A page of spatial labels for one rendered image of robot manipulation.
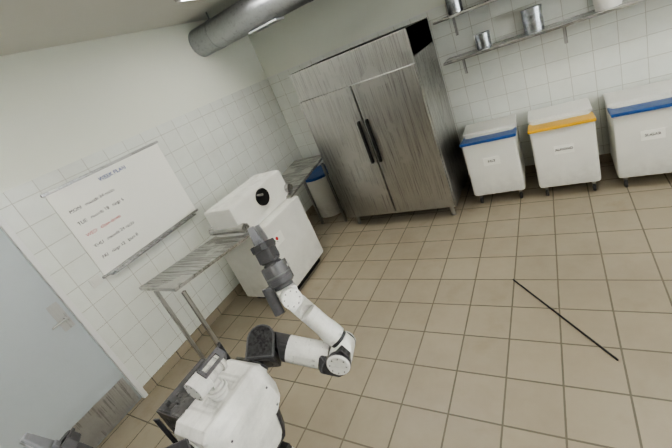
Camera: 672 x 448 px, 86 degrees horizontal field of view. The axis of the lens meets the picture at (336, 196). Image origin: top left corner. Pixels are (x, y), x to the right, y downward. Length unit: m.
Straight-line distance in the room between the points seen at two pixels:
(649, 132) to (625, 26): 1.03
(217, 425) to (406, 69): 3.19
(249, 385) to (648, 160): 3.75
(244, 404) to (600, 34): 4.19
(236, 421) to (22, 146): 2.97
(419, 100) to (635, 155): 1.94
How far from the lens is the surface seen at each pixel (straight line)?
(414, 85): 3.69
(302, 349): 1.31
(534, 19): 4.16
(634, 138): 4.08
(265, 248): 1.17
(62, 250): 3.69
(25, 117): 3.78
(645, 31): 4.52
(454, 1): 4.21
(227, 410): 1.22
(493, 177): 4.19
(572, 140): 4.02
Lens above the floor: 2.13
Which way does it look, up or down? 21 degrees down
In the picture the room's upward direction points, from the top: 23 degrees counter-clockwise
